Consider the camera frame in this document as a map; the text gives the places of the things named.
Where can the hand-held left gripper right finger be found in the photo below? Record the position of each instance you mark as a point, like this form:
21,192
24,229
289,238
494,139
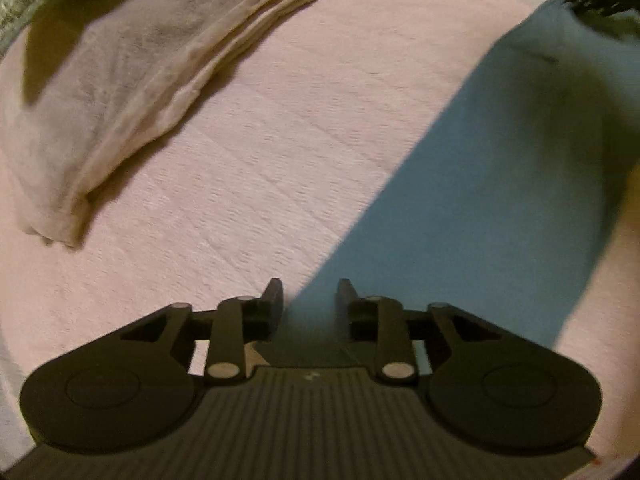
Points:
343,305

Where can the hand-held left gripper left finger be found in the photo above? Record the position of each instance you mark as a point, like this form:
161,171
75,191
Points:
276,305

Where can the folded beige towel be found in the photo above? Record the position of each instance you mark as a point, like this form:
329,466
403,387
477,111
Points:
125,85

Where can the pink fleece blanket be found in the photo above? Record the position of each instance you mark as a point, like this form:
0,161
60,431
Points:
250,160

